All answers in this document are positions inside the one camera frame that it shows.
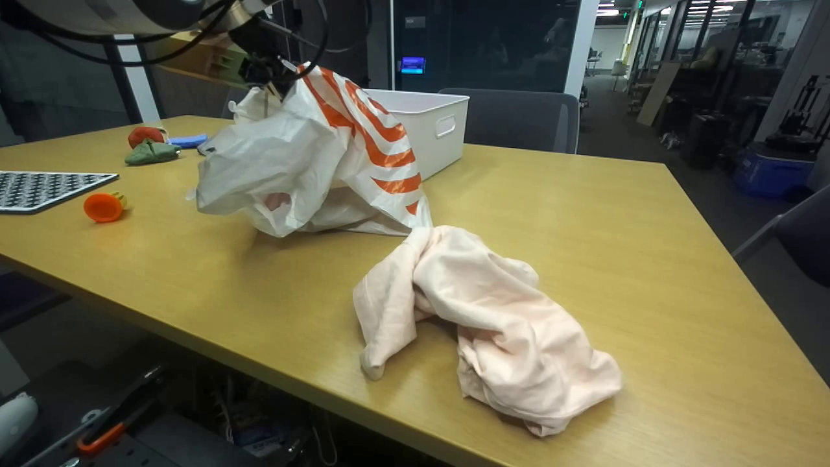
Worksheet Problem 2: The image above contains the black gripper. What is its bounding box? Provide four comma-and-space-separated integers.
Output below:
224, 13, 302, 97

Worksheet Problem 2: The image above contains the blue flat object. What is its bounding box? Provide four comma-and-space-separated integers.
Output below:
166, 132, 212, 153

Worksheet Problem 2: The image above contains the white plastic bin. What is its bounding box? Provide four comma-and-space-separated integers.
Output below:
359, 87, 471, 181

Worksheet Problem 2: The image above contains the wooden board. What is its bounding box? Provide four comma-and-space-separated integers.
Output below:
636, 57, 687, 132

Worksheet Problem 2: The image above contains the white orange plastic bag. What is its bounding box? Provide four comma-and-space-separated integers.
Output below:
192, 62, 435, 241

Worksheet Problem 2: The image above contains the small orange object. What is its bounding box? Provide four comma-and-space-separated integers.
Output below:
79, 190, 132, 227

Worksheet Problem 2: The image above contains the pink cloth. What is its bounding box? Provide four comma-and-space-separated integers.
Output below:
349, 223, 625, 442

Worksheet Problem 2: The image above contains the orange round object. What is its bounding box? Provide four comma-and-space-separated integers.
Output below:
125, 122, 169, 150

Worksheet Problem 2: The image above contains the black tool with orange grip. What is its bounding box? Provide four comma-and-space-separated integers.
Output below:
70, 367, 169, 462

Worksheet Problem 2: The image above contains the blue lit screen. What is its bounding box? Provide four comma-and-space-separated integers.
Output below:
396, 54, 431, 79

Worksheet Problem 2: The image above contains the grey office chair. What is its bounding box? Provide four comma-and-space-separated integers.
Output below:
730, 181, 830, 290
463, 87, 584, 155

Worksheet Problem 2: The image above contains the black suitcase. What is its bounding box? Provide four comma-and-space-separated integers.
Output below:
685, 110, 734, 171

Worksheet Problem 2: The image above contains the grey perforated tray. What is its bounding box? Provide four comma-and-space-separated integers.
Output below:
0, 168, 122, 216

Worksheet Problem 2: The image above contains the blue storage bin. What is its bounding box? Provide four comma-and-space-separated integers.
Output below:
730, 146, 816, 205

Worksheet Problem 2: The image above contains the green soft object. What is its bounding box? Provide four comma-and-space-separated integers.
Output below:
122, 137, 182, 168

